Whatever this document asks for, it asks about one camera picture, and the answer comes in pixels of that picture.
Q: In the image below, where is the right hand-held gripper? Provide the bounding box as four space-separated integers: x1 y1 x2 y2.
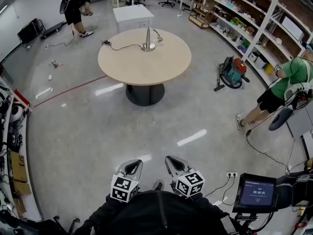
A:
164 155 205 198

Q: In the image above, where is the white side workbench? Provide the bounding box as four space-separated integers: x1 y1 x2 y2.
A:
0 76 43 223

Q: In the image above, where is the silver desk lamp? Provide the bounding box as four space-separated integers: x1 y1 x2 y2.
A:
141 25 164 52

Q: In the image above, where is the white square cabinet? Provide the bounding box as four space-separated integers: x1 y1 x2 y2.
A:
112 4 155 34

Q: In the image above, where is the round white and black device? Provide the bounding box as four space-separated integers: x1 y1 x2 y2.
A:
10 101 25 122

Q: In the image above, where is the wooden rack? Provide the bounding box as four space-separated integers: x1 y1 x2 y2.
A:
188 0 216 30

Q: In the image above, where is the small floor debris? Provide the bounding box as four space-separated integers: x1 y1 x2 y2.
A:
48 59 65 69

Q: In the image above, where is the black vacuum floor nozzle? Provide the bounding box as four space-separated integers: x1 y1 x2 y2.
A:
213 65 226 93

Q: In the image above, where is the grey cabinet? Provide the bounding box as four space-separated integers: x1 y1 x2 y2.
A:
285 103 313 140

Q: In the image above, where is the teal and red vacuum cleaner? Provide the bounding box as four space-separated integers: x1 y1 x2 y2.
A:
217 55 251 90

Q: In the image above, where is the black display screen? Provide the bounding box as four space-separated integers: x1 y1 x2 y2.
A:
232 172 279 214

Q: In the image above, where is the brown cardboard box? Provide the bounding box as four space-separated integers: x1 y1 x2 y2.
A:
9 150 29 184

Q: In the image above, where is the black lamp cable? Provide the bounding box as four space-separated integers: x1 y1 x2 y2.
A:
108 42 144 51

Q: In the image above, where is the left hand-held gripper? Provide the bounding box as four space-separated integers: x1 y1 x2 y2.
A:
110 159 144 203

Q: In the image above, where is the white shelving unit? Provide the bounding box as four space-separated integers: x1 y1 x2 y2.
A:
203 0 313 88

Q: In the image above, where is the round wooden table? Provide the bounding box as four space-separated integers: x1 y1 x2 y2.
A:
97 28 192 107

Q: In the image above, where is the black floor cable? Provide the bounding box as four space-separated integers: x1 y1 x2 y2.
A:
245 129 307 174

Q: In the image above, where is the person's black jacket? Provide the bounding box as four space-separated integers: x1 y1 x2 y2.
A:
80 189 236 235

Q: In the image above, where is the black flat dolly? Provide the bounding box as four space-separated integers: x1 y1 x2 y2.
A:
40 21 67 40

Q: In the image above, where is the black folded cart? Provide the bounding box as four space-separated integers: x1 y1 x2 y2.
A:
17 18 46 45

